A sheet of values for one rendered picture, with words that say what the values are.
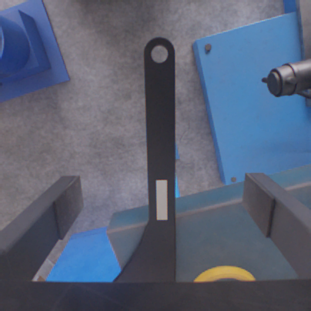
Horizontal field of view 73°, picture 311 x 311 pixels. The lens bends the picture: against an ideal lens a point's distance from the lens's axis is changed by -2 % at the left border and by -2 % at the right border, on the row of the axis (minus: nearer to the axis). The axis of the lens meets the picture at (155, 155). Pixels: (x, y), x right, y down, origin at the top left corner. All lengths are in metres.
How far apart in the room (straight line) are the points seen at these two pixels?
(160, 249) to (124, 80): 1.12
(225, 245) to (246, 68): 1.05
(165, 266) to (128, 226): 0.07
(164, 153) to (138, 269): 0.16
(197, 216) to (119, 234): 0.10
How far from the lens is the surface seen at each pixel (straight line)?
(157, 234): 0.28
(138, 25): 1.34
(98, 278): 1.25
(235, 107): 1.25
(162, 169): 0.24
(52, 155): 1.51
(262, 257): 0.34
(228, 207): 0.28
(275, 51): 1.33
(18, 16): 1.37
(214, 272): 0.29
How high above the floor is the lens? 1.29
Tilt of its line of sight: 73 degrees down
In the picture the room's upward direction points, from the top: 177 degrees counter-clockwise
